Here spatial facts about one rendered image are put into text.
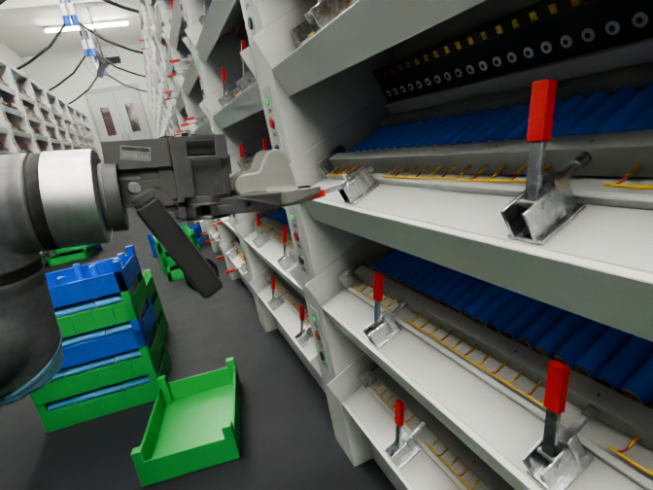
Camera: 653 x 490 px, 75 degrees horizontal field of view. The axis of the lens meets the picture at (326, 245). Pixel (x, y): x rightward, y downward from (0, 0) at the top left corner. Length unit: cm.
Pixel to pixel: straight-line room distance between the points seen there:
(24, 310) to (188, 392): 84
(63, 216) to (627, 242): 41
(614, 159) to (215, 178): 33
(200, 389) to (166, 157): 90
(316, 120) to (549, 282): 48
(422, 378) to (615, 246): 29
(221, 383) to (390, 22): 105
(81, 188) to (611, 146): 40
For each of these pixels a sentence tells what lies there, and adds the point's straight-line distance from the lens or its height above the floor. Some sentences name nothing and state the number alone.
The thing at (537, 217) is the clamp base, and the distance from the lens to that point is 29.
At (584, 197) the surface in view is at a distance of 31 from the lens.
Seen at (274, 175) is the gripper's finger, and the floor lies 58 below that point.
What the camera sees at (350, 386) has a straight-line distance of 81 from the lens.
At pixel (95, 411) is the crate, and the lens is 137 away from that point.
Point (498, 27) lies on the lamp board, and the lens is 49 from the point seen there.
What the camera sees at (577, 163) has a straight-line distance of 32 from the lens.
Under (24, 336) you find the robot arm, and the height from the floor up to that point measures 49.
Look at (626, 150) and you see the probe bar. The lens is 31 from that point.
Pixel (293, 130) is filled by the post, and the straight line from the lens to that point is 68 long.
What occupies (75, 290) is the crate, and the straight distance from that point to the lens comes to 124.
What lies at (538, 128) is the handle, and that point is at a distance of 29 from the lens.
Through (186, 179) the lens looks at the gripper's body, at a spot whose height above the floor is 60.
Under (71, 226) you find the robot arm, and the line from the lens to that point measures 44.
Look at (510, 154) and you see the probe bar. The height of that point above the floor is 57.
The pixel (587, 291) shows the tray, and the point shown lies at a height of 51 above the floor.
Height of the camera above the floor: 62
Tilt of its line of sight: 15 degrees down
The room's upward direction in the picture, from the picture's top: 11 degrees counter-clockwise
